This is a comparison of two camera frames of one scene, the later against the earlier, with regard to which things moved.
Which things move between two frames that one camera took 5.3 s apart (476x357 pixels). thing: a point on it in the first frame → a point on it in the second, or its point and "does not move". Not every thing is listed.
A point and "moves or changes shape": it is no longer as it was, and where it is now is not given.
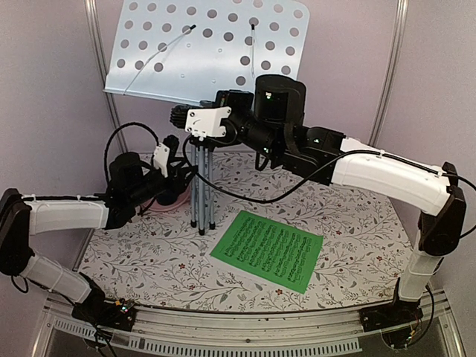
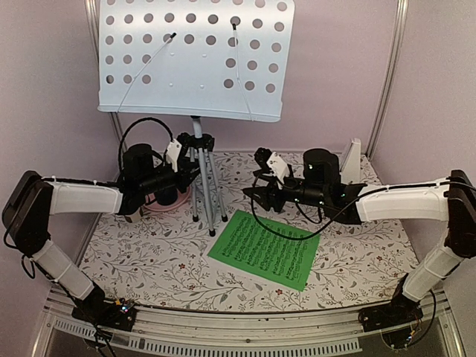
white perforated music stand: x=193 y=50 moves or changes shape
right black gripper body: x=242 y=96 → x=277 y=203
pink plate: x=183 y=199 does not move
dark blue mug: x=167 y=198 does not move
